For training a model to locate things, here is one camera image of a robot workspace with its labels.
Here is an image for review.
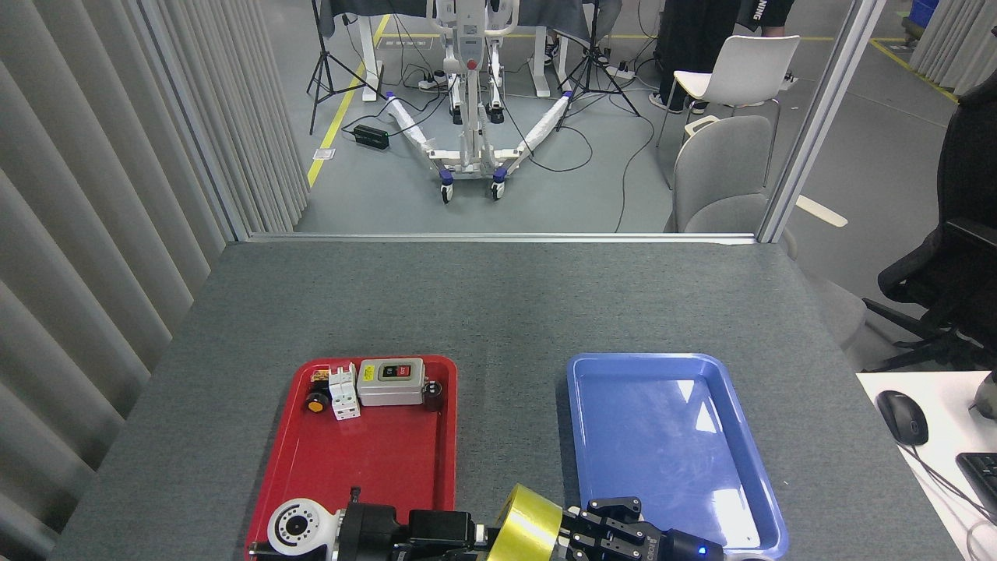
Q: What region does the red plastic tray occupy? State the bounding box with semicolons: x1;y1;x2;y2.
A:
245;355;459;561

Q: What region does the silver table edge rail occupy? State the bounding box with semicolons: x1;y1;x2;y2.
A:
248;231;758;246

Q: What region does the black keyboard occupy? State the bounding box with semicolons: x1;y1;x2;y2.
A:
956;452;997;523

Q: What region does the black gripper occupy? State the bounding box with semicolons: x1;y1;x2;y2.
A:
336;504;496;561
555;496;726;561

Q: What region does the white desk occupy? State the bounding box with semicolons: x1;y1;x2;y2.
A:
855;371;997;561

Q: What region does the blue plastic tray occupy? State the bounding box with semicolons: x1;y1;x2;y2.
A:
566;352;789;561

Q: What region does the yellow tape roll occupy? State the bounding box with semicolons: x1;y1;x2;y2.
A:
487;483;564;561

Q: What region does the black computer mouse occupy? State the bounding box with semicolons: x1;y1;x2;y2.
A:
875;390;929;447

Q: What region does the silver aluminium post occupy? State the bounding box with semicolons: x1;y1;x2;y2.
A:
757;0;889;244

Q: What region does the white wheeled stand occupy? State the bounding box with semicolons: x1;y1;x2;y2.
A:
386;0;574;205

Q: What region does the black office chair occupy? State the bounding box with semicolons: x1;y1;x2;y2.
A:
861;70;997;373

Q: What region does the grey switch box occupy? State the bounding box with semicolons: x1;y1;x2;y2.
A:
357;358;428;408

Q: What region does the white chair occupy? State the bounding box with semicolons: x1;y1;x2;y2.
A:
657;35;801;188

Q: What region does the black floor cable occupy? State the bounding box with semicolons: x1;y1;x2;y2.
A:
498;93;657;235

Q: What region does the white legged table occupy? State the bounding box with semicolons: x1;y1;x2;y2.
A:
315;0;624;103

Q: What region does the grey rounded desk object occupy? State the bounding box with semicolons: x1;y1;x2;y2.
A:
970;369;997;418

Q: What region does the grey chair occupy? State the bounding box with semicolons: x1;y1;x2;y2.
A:
664;115;867;351

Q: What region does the black mouse cable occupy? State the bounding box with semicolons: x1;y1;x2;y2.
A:
907;443;997;524

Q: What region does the black tripod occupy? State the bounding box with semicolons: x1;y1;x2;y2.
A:
556;0;642;132
306;0;387;136

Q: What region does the white circuit breaker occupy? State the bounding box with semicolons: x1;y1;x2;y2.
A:
327;363;362;421

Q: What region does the person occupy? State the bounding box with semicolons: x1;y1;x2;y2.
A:
650;0;797;115

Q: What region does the beige floor board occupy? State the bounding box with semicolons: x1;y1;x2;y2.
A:
795;195;848;229

